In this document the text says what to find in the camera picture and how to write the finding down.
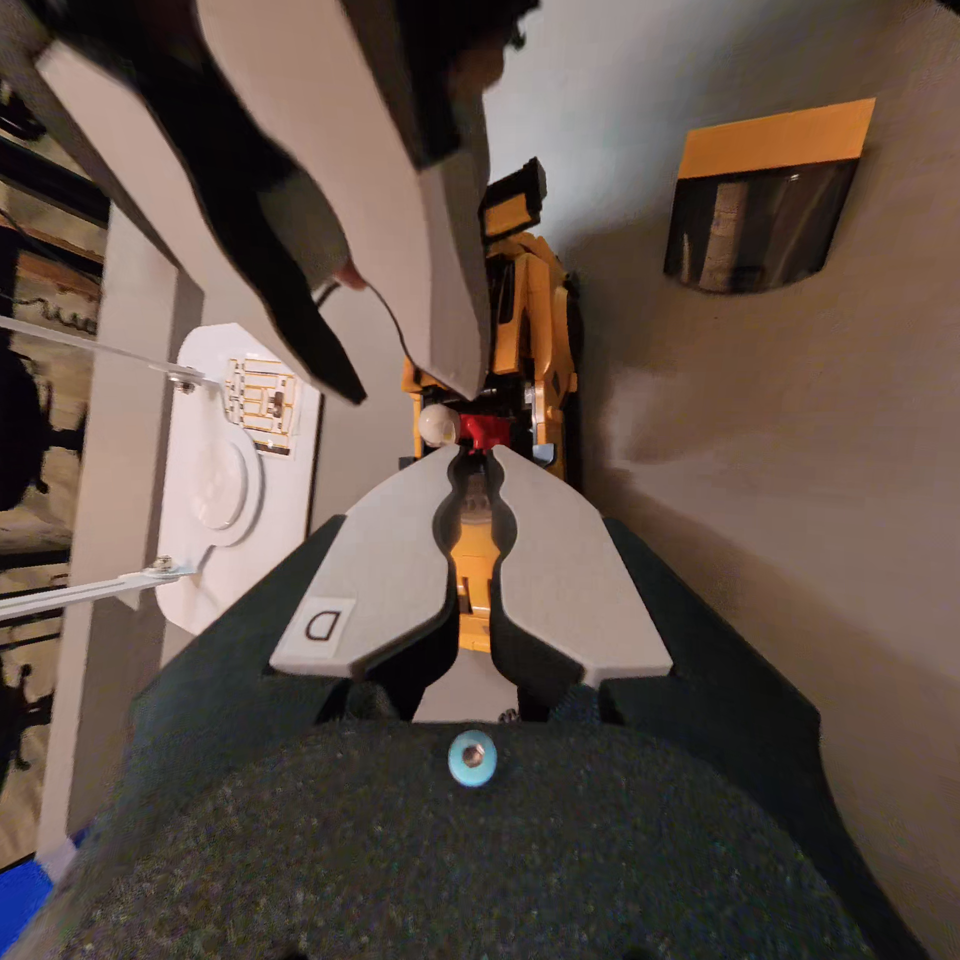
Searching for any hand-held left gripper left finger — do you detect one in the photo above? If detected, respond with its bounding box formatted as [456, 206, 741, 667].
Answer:
[267, 444, 462, 681]

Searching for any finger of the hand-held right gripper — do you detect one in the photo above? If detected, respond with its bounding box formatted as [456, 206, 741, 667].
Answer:
[196, 0, 494, 400]
[36, 22, 369, 408]

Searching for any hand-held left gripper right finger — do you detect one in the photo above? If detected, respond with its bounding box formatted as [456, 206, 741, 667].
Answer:
[486, 444, 675, 689]

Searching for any red lego minifigure white helmet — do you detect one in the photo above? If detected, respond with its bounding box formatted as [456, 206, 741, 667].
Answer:
[417, 403, 526, 456]

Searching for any yellow and black lego car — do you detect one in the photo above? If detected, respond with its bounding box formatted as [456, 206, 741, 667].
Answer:
[401, 157, 586, 654]

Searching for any yellow lego roof windshield piece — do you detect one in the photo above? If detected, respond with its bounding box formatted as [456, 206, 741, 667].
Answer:
[663, 97, 877, 296]

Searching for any lego sticker sheet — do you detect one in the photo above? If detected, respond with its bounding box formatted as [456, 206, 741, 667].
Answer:
[223, 357, 302, 457]

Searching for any white monitor stand base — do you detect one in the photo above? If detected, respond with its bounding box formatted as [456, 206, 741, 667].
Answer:
[153, 322, 325, 637]

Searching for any thin metal bracket strip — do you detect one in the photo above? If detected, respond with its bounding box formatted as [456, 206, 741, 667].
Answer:
[0, 553, 202, 625]
[0, 313, 210, 393]

